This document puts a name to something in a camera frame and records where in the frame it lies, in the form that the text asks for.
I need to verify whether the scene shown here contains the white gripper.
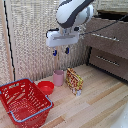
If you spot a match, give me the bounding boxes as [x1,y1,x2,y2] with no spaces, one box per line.
[45,27,81,57]

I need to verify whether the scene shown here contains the orange-red plastic bowl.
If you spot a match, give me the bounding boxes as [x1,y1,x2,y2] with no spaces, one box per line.
[37,80,55,96]

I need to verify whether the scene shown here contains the brown two-drawer dresser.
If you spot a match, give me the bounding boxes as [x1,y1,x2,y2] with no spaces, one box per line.
[82,9,128,83]

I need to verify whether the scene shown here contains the pink plastic cup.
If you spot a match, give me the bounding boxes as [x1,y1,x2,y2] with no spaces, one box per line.
[52,69,65,88]

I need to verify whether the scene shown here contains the red yellow snack box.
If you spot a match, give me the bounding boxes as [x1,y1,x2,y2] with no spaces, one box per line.
[65,67,84,97]

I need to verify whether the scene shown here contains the beige woven folding screen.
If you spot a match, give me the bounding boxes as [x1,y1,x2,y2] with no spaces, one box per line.
[0,0,98,85]

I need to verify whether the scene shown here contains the silver drawer handle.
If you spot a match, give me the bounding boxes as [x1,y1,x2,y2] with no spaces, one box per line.
[95,54,121,68]
[90,32,121,43]

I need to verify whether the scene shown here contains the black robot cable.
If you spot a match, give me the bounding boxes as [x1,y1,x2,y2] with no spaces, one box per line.
[79,13,128,36]

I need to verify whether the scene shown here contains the red shopping basket blue handles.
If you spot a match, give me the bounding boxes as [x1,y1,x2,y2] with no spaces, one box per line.
[0,77,55,128]

